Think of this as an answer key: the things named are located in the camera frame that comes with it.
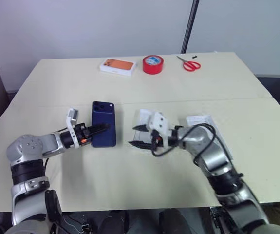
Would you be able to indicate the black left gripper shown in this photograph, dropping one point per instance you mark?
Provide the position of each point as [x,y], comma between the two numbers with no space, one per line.
[83,135]

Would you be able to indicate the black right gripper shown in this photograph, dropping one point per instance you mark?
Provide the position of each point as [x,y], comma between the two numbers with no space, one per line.
[155,142]

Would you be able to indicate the dark blue smartphone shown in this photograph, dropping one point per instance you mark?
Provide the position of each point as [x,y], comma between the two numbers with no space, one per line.
[104,114]

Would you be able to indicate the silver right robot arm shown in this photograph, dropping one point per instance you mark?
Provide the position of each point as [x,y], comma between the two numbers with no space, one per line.
[215,156]

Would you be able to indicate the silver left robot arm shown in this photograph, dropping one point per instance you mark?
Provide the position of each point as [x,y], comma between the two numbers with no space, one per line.
[30,146]

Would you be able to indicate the phone box with orange print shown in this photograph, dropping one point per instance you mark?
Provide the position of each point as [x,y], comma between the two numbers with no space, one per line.
[118,66]

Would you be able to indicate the red tape roll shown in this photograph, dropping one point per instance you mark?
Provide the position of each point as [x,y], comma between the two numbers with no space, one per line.
[152,65]

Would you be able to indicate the dark rounded shape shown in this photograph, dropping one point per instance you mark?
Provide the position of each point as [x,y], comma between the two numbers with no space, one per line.
[114,223]

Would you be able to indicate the black metal pole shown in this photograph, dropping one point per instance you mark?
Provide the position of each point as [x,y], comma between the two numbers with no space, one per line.
[188,26]

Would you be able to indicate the dark grey furniture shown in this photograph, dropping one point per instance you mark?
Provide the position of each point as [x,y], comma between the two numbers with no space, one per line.
[278,90]

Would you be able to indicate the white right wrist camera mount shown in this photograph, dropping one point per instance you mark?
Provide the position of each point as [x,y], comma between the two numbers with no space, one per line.
[160,123]

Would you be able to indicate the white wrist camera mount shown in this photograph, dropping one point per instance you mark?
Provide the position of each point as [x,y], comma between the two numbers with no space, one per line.
[73,116]
[160,123]

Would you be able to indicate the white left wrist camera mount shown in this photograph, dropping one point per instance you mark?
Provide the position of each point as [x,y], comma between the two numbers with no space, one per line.
[73,116]

